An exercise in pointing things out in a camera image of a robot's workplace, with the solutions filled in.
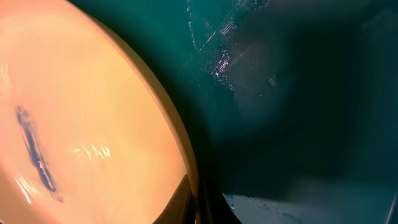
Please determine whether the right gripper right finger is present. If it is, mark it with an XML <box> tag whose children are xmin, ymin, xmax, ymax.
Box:
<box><xmin>199</xmin><ymin>179</ymin><xmax>241</xmax><ymax>224</ymax></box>

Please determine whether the green rimmed plate top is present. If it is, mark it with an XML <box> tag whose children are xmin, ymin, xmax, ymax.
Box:
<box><xmin>1</xmin><ymin>0</ymin><xmax>200</xmax><ymax>223</ymax></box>

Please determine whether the teal plastic serving tray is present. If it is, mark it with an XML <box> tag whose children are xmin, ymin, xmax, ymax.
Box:
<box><xmin>73</xmin><ymin>0</ymin><xmax>397</xmax><ymax>223</ymax></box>

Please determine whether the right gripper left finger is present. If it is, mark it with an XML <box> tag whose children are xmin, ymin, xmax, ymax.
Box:
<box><xmin>153</xmin><ymin>175</ymin><xmax>196</xmax><ymax>224</ymax></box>

